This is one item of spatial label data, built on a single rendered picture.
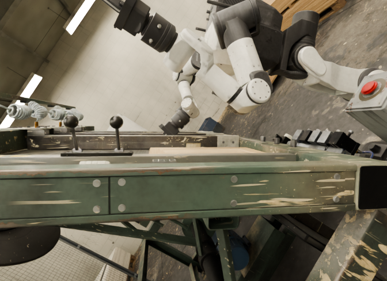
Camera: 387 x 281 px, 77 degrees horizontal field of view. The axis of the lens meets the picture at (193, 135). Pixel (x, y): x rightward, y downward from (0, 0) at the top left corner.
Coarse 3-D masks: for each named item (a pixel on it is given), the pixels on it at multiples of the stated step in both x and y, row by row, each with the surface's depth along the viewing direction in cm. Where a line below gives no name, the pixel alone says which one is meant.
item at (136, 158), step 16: (0, 160) 67; (16, 160) 68; (32, 160) 68; (48, 160) 69; (64, 160) 70; (80, 160) 70; (96, 160) 71; (112, 160) 72; (128, 160) 72; (144, 160) 73; (176, 160) 75; (192, 160) 75; (208, 160) 76; (224, 160) 77; (240, 160) 78; (256, 160) 79; (272, 160) 79; (288, 160) 80
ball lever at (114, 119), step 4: (112, 116) 68; (116, 116) 68; (112, 120) 67; (116, 120) 67; (120, 120) 68; (112, 124) 67; (116, 124) 67; (120, 124) 68; (116, 128) 68; (116, 132) 70; (116, 136) 71; (116, 140) 72; (116, 148) 74; (120, 148) 74; (116, 152) 73; (120, 152) 73
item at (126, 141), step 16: (0, 128) 114; (16, 128) 115; (32, 128) 117; (48, 128) 124; (32, 144) 119; (48, 144) 120; (64, 144) 121; (80, 144) 122; (96, 144) 123; (112, 144) 124; (128, 144) 126; (144, 144) 127; (160, 144) 128; (176, 144) 129; (208, 144) 132; (224, 144) 133
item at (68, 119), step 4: (68, 116) 66; (72, 116) 66; (64, 120) 65; (68, 120) 65; (72, 120) 65; (76, 120) 66; (64, 124) 66; (68, 124) 65; (72, 124) 66; (76, 124) 66; (72, 128) 68; (72, 132) 68; (76, 136) 70; (76, 140) 70; (76, 144) 70; (76, 148) 71; (72, 152) 71; (76, 152) 71; (80, 152) 72
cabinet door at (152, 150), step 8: (152, 152) 100; (160, 152) 100; (168, 152) 103; (176, 152) 103; (184, 152) 103; (192, 152) 104; (200, 152) 104; (208, 152) 104; (216, 152) 105; (224, 152) 105; (232, 152) 105; (240, 152) 105; (248, 152) 106; (256, 152) 104
